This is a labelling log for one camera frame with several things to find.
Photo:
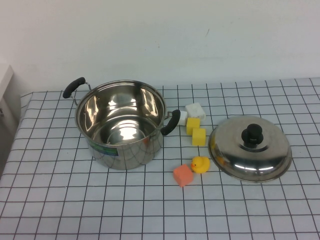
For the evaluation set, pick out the steel lid black knob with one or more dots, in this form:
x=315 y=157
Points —
x=250 y=163

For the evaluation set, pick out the small white foam cube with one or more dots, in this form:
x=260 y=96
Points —
x=183 y=119

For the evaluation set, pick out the yellow foam cube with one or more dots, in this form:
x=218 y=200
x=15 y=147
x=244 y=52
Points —
x=198 y=137
x=193 y=125

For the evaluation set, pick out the large white foam cube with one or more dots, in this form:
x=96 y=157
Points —
x=195 y=110

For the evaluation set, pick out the orange foam block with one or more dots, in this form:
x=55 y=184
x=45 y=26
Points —
x=183 y=176

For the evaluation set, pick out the yellow rubber duck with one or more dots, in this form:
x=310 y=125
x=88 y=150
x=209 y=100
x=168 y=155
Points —
x=201 y=165

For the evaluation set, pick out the white black grid tablecloth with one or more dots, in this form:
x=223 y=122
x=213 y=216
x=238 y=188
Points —
x=75 y=200

